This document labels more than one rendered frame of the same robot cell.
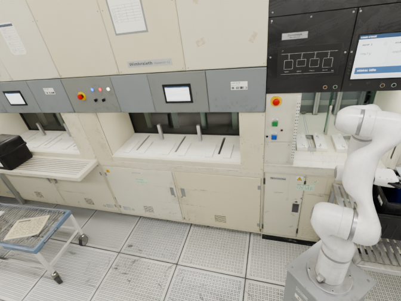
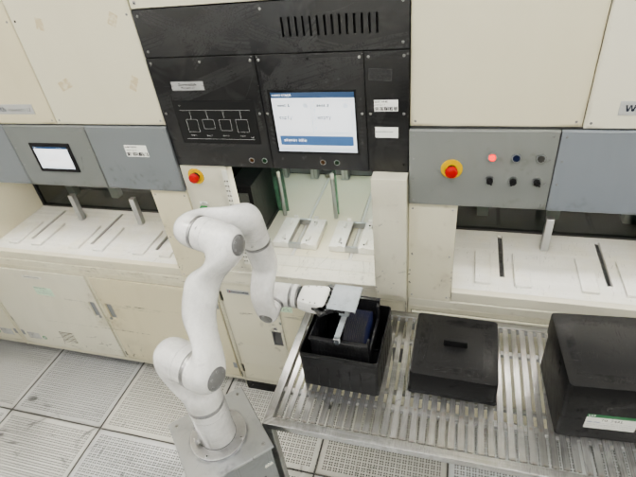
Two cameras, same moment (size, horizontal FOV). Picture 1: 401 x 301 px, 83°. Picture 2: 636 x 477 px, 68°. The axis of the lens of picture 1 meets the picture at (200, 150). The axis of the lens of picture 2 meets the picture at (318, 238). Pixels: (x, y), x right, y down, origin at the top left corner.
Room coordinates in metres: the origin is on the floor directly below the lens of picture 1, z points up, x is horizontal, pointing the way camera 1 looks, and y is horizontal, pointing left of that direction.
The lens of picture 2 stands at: (-0.38, -0.93, 2.20)
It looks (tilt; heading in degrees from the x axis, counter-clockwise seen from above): 36 degrees down; 359
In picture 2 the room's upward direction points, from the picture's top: 7 degrees counter-clockwise
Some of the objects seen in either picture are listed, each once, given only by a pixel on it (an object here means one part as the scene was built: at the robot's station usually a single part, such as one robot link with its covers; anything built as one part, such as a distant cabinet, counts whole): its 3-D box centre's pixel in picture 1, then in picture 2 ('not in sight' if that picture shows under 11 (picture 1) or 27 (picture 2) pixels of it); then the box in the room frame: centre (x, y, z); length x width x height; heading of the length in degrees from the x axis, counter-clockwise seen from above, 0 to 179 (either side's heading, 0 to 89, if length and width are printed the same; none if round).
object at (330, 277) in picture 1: (332, 263); (212, 418); (0.55, -0.52, 0.85); 0.19 x 0.19 x 0.18
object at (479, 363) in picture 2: not in sight; (454, 352); (0.71, -1.37, 0.83); 0.29 x 0.29 x 0.13; 69
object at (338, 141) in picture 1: (349, 143); (356, 236); (1.39, -1.12, 0.89); 0.22 x 0.21 x 0.04; 160
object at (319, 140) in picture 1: (310, 141); (300, 232); (1.48, -0.86, 0.89); 0.22 x 0.21 x 0.04; 160
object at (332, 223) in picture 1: (333, 229); (187, 374); (0.57, -0.49, 1.07); 0.19 x 0.12 x 0.24; 53
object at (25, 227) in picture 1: (27, 226); not in sight; (1.44, 1.59, 0.47); 0.31 x 0.23 x 0.02; 92
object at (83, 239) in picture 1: (28, 237); not in sight; (1.53, 1.75, 0.24); 0.97 x 0.52 x 0.48; 73
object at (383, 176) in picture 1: (381, 176); (312, 298); (0.83, -0.89, 1.06); 0.11 x 0.10 x 0.07; 68
